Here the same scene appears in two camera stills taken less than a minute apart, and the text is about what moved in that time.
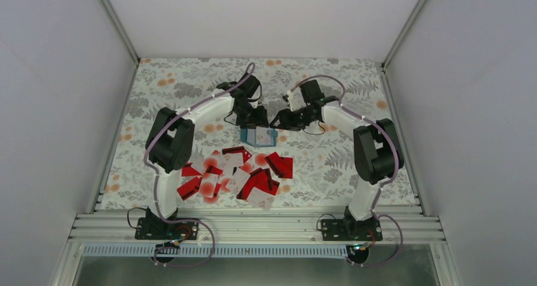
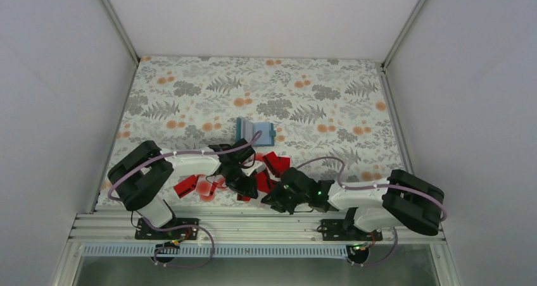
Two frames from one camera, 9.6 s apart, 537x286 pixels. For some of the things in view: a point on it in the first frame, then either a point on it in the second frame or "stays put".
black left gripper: [259, 119] to [244, 188]
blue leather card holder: [260, 136] stays put
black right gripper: [286, 121] to [275, 200]
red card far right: [285, 167] stays put
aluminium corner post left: [111, 11] stays put
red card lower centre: [260, 178] stays put
